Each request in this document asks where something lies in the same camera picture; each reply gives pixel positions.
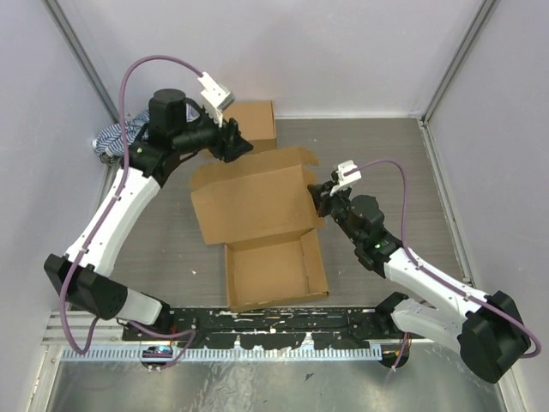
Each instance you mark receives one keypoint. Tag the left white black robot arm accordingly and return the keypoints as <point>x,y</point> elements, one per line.
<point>178,129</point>

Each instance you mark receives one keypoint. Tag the slotted grey cable duct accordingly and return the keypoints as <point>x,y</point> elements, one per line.
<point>159,353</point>

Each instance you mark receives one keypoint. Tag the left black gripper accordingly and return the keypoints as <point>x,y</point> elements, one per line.
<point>229,146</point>

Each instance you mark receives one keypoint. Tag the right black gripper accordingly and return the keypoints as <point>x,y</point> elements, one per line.
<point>322,197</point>

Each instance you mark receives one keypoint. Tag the brown cardboard blanks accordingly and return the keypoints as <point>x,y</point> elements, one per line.
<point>259,208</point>

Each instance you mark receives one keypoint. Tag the blue striped crumpled cloth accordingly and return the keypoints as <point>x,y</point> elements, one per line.
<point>108,144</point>

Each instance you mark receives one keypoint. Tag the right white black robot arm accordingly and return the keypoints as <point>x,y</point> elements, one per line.
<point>486,330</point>

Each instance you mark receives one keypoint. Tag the brown cardboard box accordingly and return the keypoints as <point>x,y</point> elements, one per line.
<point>256,123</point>

